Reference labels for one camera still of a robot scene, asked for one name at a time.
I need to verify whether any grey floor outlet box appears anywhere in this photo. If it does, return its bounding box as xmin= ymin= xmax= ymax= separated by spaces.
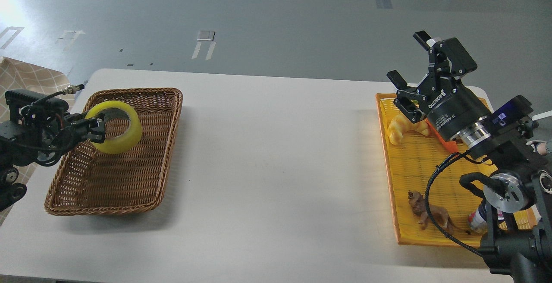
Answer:
xmin=196 ymin=31 xmax=216 ymax=42

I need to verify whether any yellow tape roll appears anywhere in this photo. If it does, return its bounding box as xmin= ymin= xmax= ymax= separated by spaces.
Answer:
xmin=85 ymin=101 xmax=142 ymax=154

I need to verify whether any brown toy lion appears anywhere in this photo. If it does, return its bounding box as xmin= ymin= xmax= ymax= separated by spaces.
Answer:
xmin=408 ymin=190 xmax=471 ymax=235

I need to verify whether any beige checkered cloth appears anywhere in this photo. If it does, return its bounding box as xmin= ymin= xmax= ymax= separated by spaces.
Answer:
xmin=0 ymin=57 xmax=75 ymax=224

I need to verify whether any yellow plastic tray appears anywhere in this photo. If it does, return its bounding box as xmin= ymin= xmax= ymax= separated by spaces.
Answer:
xmin=375 ymin=93 xmax=539 ymax=246

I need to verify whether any small jar with red lid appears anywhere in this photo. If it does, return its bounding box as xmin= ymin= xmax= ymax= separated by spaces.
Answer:
xmin=467 ymin=200 xmax=492 ymax=234

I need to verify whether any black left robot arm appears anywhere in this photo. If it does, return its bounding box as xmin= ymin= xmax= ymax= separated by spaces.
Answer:
xmin=0 ymin=84 xmax=105 ymax=211

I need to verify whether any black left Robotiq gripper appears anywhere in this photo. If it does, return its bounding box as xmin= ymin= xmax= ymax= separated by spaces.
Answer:
xmin=52 ymin=116 xmax=105 ymax=153

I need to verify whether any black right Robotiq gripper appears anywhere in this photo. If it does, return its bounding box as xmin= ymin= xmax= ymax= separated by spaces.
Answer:
xmin=386 ymin=31 xmax=491 ymax=140

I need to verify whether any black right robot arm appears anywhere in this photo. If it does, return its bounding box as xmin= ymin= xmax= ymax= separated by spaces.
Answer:
xmin=387 ymin=31 xmax=552 ymax=283

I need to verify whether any brown wicker basket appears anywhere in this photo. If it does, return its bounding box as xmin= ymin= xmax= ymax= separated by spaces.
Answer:
xmin=44 ymin=87 xmax=183 ymax=216

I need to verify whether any orange toy carrot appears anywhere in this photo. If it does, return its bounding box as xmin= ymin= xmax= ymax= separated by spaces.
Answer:
xmin=425 ymin=118 xmax=459 ymax=154

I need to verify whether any toy croissant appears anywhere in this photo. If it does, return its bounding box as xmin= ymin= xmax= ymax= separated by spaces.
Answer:
xmin=388 ymin=113 xmax=430 ymax=145

